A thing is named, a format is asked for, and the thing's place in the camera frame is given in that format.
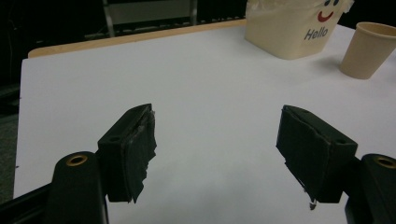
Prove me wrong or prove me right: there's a beige paper cup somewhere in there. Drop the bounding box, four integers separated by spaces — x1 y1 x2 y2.
338 21 396 80

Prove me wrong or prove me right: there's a metal stand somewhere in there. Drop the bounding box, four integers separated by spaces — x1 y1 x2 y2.
102 0 199 38

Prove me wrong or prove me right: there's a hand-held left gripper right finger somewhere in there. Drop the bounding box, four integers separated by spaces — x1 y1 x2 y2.
276 105 359 211

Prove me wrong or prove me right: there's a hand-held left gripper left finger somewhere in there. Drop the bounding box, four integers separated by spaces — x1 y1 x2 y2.
96 103 158 204

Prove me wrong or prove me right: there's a cream bin with smiley face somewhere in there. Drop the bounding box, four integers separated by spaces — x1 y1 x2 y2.
244 0 355 61

